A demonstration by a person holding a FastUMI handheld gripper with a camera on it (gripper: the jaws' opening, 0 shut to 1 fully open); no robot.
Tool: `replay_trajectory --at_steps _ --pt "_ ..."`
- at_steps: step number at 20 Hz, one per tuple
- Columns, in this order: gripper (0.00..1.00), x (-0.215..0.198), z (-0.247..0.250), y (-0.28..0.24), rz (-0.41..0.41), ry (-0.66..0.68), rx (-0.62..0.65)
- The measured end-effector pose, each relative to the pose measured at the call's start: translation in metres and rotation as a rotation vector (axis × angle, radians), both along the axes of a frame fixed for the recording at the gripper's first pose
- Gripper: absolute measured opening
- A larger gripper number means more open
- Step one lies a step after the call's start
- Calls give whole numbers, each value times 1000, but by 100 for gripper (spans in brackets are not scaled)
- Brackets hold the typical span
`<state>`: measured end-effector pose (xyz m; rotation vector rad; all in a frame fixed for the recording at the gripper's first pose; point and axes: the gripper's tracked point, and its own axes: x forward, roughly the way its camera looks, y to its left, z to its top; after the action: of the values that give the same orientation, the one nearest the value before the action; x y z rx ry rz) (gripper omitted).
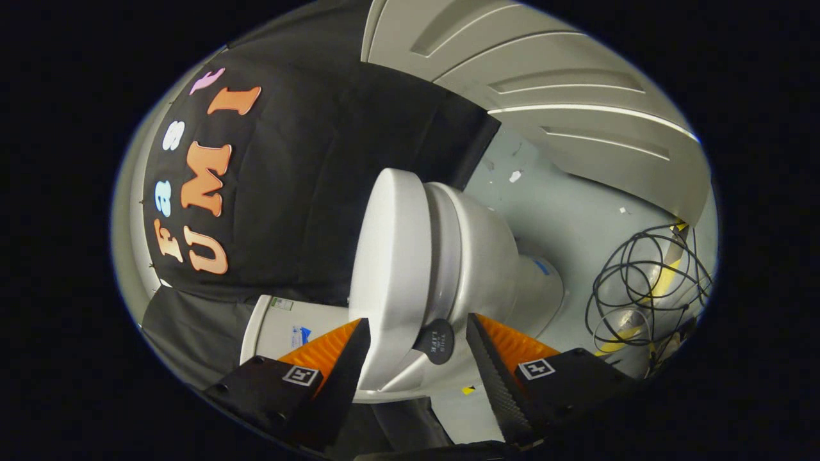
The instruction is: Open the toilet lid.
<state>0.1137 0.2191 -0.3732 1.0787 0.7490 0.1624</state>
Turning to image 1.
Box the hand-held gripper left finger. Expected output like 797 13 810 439
204 318 373 453

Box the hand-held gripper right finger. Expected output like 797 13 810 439
465 313 641 447

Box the white toilet lid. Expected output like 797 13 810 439
348 168 457 392

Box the white toilet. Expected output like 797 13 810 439
240 181 566 404

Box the black backdrop cloth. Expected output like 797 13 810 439
128 0 502 449

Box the white drawer cabinet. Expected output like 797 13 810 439
361 0 712 228

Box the black cable bundle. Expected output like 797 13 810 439
585 224 713 354

